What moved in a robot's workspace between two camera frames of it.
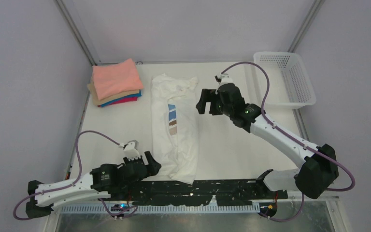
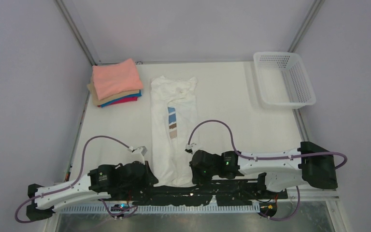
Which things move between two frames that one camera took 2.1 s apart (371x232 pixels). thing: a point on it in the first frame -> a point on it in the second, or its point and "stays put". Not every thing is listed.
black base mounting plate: x=227 y=193 stays put
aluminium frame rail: x=82 y=40 stays put
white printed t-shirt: x=175 y=126 stays put
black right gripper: x=208 y=95 -> x=197 y=179
